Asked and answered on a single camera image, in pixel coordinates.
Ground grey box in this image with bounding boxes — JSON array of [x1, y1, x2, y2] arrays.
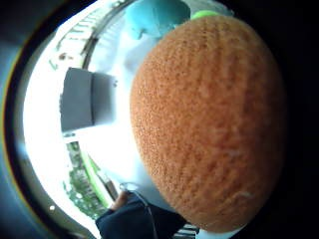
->
[[60, 67, 118, 132]]

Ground teal soft toy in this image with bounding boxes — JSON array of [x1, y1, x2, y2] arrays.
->
[[125, 0, 191, 41]]

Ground green plants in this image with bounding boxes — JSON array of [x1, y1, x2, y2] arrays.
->
[[62, 141, 113, 221]]

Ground person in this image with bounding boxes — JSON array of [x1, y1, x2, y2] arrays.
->
[[95, 190, 187, 239]]

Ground white railing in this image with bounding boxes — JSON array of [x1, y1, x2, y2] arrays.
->
[[49, 0, 134, 71]]

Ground thin grey cable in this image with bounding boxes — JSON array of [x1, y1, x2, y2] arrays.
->
[[119, 181, 160, 239]]

